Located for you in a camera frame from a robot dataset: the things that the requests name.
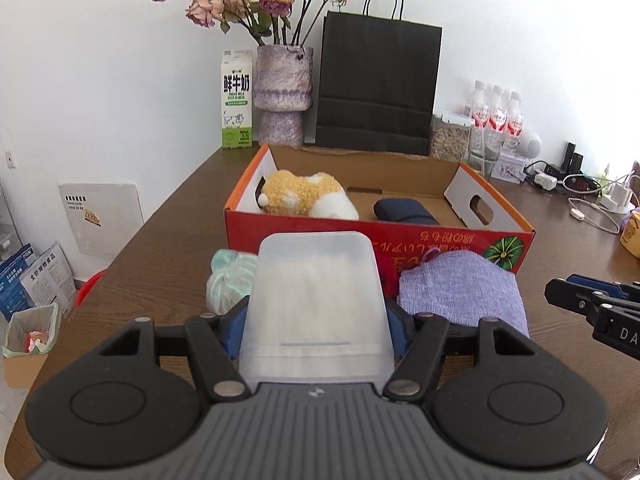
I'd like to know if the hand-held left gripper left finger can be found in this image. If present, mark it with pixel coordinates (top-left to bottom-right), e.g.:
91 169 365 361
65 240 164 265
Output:
97 297 251 403

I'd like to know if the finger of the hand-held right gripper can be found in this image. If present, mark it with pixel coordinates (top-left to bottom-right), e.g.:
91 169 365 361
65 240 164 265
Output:
544 278 618 318
566 273 640 303

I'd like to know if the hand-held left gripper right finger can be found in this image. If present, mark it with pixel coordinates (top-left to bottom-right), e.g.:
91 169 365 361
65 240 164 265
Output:
382 300 533 403

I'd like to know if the red rose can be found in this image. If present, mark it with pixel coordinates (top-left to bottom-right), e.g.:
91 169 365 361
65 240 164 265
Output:
374 251 423 295

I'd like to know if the purple knit pouch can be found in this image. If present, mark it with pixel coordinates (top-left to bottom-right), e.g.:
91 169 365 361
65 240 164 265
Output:
397 247 531 338

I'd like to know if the translucent white plastic bottle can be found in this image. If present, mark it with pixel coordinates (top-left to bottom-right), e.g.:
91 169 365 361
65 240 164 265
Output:
240 231 396 383

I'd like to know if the red cardboard box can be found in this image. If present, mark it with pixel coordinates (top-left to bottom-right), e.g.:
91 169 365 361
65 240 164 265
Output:
223 143 536 273

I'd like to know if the yellow mug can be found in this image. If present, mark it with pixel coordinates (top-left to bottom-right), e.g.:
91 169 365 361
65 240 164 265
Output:
620 210 640 260

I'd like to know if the dark blue pouch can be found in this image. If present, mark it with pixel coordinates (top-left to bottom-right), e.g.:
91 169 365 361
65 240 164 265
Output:
374 198 440 226

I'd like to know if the white printed box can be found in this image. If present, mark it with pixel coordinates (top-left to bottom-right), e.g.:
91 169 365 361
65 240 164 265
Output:
492 152 531 183

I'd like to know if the red stool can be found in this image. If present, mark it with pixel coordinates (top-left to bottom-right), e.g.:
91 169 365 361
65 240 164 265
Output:
75 269 108 308

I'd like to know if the yellow white plush toy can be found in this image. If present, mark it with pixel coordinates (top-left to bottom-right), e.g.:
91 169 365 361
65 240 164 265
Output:
255 170 360 221

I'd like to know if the white round speaker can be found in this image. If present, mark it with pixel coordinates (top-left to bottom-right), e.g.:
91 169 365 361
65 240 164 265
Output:
517 131 543 158

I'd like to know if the clear drinking glass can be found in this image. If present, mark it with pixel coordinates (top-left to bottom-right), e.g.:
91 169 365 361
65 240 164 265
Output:
469 125 503 168

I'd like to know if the white printed bag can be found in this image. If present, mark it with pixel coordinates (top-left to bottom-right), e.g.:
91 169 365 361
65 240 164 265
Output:
22 242 76 318

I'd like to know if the clear jar of seeds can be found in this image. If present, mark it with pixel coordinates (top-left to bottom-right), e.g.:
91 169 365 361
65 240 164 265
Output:
430 109 473 162

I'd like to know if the cardboard trash box with liner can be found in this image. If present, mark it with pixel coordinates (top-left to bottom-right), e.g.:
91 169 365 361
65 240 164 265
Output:
2 304 62 388

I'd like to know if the green white milk carton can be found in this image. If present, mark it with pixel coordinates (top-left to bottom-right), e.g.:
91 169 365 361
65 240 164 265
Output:
220 50 254 150

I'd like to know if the blue printed packet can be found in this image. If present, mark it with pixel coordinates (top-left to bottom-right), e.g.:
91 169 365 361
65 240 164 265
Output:
0 244 36 321

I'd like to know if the purple mottled vase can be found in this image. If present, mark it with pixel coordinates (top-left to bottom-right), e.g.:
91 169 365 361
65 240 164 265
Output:
253 45 314 147

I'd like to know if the black paper bag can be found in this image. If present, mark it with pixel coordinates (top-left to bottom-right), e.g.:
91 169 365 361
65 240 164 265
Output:
315 0 443 157

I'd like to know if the white cable with switch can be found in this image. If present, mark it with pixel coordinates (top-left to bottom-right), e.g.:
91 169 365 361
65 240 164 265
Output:
567 195 621 233

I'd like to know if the white wall charger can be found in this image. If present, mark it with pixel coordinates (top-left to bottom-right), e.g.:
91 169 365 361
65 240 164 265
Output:
600 175 636 213

